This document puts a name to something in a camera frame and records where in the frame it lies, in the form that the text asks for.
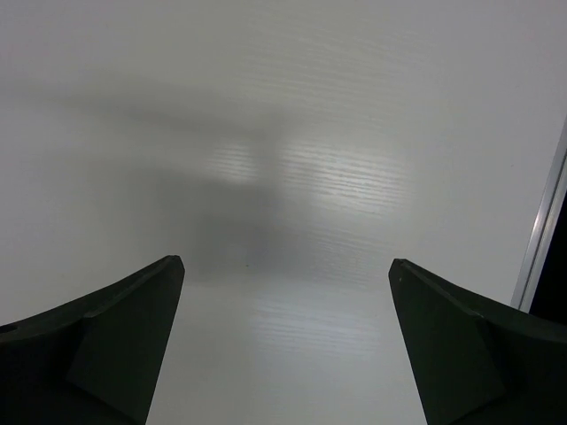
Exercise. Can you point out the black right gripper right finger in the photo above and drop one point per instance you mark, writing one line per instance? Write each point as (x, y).
(475, 360)

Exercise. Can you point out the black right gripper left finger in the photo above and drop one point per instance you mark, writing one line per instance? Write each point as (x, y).
(95, 359)

